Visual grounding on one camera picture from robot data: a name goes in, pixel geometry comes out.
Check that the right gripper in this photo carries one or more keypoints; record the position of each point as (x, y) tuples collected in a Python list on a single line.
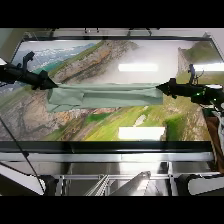
[(175, 88)]

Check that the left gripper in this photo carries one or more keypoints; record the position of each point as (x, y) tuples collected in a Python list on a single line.
[(44, 82)]

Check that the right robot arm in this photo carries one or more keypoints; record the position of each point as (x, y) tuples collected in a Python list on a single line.
[(208, 94)]

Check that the pale green shirt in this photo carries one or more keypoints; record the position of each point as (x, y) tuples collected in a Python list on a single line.
[(110, 96)]

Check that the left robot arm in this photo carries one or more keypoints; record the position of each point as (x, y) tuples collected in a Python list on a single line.
[(15, 75)]

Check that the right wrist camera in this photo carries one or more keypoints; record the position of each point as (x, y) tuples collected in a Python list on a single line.
[(192, 71)]

